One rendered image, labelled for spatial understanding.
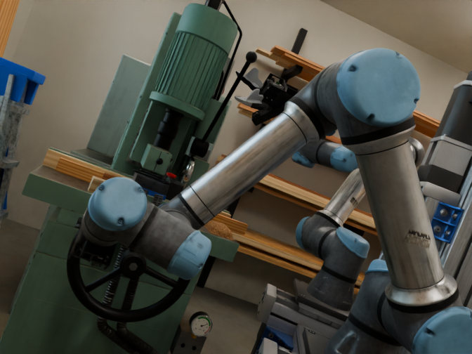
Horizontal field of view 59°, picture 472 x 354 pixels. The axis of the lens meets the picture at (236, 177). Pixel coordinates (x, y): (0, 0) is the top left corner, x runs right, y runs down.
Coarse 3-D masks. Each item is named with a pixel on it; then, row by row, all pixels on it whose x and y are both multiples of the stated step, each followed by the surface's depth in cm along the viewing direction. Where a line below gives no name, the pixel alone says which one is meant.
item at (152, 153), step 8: (144, 152) 136; (152, 152) 124; (160, 152) 125; (168, 152) 126; (144, 160) 126; (152, 160) 124; (168, 160) 125; (144, 168) 124; (152, 168) 125; (160, 168) 125
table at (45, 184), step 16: (32, 176) 105; (48, 176) 109; (64, 176) 118; (32, 192) 106; (48, 192) 107; (64, 192) 108; (80, 192) 109; (64, 208) 109; (80, 208) 110; (224, 240) 122; (224, 256) 122
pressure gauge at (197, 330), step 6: (198, 312) 118; (204, 312) 119; (192, 318) 116; (198, 318) 116; (204, 318) 117; (210, 318) 117; (192, 324) 116; (198, 324) 116; (210, 324) 117; (192, 330) 116; (198, 330) 117; (204, 330) 117; (210, 330) 117; (192, 336) 119
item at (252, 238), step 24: (288, 72) 338; (312, 72) 327; (432, 120) 333; (288, 192) 315; (312, 192) 328; (360, 216) 336; (240, 240) 321; (264, 240) 332; (288, 264) 327; (312, 264) 331
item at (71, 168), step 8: (64, 160) 121; (56, 168) 121; (64, 168) 122; (72, 168) 122; (80, 168) 123; (88, 168) 124; (72, 176) 123; (80, 176) 123; (88, 176) 124; (96, 176) 124; (216, 216) 136; (224, 216) 137; (232, 224) 138; (240, 224) 139; (240, 232) 139
